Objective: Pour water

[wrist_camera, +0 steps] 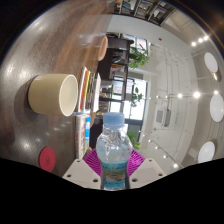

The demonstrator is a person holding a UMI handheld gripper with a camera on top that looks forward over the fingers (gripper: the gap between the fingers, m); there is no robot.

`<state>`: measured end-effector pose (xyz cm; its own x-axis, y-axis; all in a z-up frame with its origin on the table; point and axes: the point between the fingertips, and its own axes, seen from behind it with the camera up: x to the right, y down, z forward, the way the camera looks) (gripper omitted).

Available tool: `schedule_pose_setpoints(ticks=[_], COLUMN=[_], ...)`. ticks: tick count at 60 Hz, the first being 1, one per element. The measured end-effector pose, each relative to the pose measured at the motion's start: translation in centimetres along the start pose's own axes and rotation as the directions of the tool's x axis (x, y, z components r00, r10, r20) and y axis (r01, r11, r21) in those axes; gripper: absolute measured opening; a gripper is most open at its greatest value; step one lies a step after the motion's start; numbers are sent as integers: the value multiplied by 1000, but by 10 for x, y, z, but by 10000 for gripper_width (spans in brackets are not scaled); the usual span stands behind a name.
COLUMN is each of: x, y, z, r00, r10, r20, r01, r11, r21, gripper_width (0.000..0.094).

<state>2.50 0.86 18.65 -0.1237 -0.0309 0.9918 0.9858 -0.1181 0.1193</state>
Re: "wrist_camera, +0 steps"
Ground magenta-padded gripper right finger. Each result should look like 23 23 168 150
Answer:
127 148 167 190

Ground ceiling air conditioner unit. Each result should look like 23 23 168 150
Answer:
153 107 172 128

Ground clear water bottle blue cap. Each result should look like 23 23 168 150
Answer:
95 112 134 191

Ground flat books with blue cover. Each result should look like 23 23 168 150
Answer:
74 112 92 160

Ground large potted plant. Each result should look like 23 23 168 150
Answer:
126 130 141 151

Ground bushy potted plant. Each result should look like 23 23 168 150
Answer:
128 44 152 70

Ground tall stack of books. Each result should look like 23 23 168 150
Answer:
77 66 102 114

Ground ceiling lights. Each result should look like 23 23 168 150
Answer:
146 33 224 169

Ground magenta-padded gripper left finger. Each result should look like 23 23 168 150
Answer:
62 148 103 190

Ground cream ceramic cup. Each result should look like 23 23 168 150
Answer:
27 73 80 117

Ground flat round red coaster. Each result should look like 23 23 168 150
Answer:
38 146 56 173

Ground orange chairs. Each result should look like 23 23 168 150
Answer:
87 35 110 156

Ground dark low shelf unit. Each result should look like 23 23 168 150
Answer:
95 32 136 134

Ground small potted plant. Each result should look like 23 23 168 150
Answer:
130 87 144 108

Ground tall bookshelf with books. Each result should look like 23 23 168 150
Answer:
113 0 176 27

